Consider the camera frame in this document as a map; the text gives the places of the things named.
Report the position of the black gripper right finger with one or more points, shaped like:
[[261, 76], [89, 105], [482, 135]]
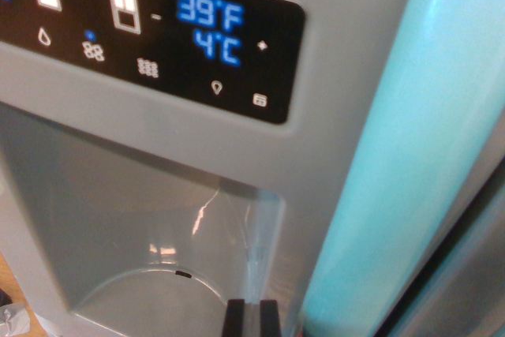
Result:
[[269, 321]]

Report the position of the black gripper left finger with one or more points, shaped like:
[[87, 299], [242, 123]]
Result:
[[236, 321]]

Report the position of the black fridge display panel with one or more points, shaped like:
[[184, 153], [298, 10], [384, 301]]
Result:
[[158, 29]]

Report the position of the crumpled grey tape wad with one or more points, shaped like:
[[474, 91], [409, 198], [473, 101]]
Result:
[[13, 321]]

